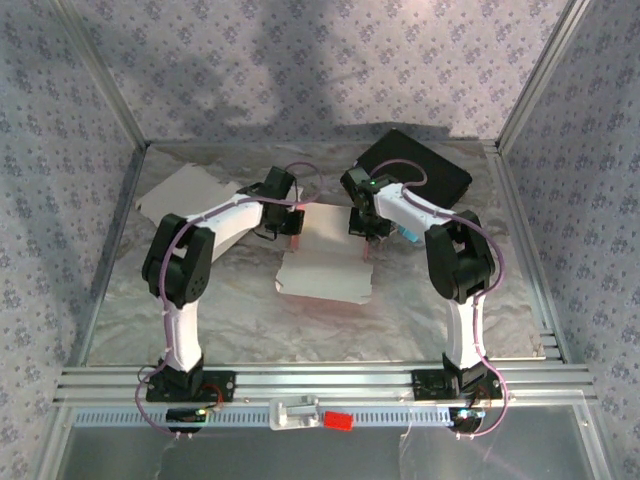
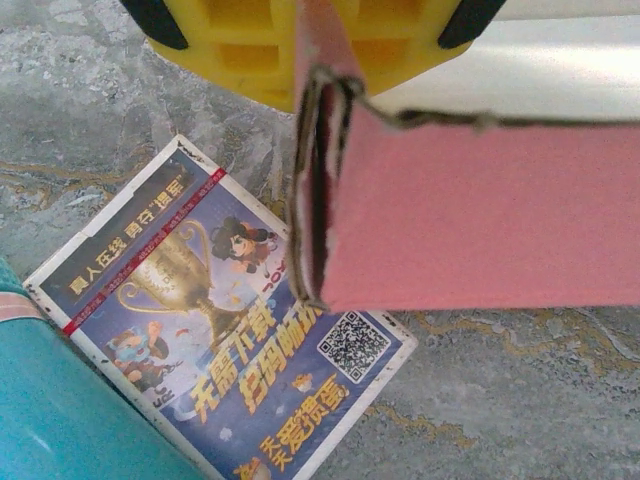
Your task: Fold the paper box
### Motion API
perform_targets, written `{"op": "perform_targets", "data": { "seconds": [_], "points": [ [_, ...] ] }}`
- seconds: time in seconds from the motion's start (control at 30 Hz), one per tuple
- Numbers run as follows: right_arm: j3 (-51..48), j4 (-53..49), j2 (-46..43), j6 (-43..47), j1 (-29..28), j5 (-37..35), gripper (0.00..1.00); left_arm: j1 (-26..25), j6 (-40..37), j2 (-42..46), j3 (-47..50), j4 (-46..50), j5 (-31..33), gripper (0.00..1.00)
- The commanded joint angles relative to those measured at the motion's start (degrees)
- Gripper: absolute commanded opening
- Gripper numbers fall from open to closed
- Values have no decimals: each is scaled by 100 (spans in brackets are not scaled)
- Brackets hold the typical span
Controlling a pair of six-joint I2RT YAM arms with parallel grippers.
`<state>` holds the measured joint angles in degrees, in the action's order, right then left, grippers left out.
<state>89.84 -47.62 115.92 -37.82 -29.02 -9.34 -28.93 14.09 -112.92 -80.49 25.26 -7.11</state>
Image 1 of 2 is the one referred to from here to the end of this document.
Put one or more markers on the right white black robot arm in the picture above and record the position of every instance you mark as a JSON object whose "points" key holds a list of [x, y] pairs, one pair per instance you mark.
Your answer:
{"points": [[465, 330]]}

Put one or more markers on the black hard case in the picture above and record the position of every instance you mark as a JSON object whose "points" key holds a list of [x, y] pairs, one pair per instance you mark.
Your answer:
{"points": [[430, 165]]}

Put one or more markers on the aluminium table edge rail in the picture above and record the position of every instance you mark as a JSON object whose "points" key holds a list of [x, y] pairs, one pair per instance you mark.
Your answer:
{"points": [[116, 225], [500, 162]]}

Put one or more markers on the grey metal sheet panel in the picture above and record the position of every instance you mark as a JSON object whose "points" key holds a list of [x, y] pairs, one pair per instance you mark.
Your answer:
{"points": [[320, 455]]}

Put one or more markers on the wide aluminium frame rail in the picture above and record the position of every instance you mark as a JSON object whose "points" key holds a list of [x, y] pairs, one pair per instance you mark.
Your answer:
{"points": [[325, 380]]}

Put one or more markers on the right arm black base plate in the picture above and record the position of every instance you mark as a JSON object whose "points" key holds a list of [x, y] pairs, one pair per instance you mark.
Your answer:
{"points": [[425, 385]]}

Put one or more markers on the white plastic bracket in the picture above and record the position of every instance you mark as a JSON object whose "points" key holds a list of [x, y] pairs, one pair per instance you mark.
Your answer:
{"points": [[295, 412]]}

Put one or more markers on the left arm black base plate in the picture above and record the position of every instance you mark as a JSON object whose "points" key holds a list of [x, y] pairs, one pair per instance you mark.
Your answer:
{"points": [[225, 385]]}

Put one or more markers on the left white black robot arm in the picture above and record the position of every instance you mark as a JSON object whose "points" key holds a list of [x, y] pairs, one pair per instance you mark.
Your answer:
{"points": [[180, 330]]}

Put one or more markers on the red plastic block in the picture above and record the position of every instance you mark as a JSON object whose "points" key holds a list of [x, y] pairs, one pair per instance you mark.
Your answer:
{"points": [[339, 420]]}

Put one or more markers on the aluminium frame post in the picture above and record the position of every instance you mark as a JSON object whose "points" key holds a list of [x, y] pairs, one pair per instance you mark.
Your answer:
{"points": [[102, 70], [542, 70]]}

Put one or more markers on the teal pen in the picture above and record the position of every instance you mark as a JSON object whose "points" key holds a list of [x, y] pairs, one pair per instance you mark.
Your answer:
{"points": [[410, 234]]}

